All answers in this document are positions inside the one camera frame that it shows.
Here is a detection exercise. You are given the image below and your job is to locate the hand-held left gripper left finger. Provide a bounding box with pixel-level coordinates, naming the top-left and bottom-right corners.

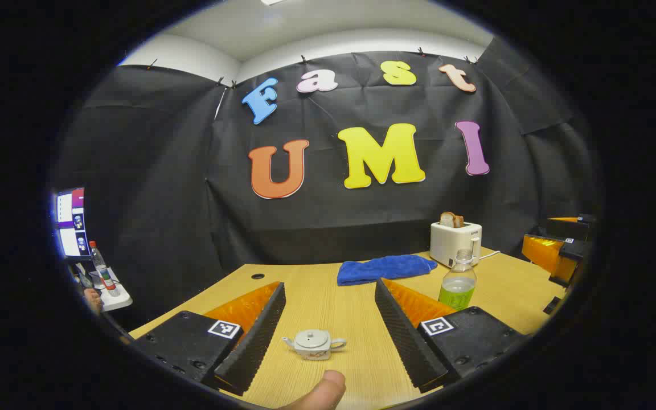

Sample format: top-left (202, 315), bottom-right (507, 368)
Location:
top-left (129, 281), bottom-right (287, 397)

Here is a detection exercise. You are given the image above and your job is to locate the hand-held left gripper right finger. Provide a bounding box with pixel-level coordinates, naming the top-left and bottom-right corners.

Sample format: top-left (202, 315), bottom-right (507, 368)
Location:
top-left (375, 277), bottom-right (528, 395)

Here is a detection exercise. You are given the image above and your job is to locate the white floral teacup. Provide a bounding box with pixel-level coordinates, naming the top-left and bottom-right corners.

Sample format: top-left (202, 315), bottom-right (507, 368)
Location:
top-left (282, 329), bottom-right (347, 361)

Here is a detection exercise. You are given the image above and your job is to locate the green label water bottle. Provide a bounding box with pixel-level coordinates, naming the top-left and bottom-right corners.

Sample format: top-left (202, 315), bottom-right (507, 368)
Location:
top-left (438, 249), bottom-right (478, 311)

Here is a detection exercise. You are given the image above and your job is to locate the red cap plastic bottle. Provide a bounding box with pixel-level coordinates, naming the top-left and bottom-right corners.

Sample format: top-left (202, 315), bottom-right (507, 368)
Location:
top-left (89, 240), bottom-right (120, 297)

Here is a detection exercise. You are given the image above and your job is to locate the blue towel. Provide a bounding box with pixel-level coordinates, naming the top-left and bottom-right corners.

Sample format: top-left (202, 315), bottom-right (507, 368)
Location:
top-left (337, 255), bottom-right (438, 287)

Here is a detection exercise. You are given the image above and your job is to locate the white toaster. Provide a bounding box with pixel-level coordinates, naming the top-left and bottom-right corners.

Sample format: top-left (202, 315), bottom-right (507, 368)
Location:
top-left (429, 221), bottom-right (483, 269)

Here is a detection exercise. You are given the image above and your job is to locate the black backdrop cloth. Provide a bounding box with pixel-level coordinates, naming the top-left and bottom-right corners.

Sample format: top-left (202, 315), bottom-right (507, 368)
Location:
top-left (55, 37), bottom-right (599, 331)

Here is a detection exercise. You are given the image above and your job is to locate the computer monitor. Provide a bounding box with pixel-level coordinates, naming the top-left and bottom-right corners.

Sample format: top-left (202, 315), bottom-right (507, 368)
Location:
top-left (54, 187), bottom-right (91, 261)

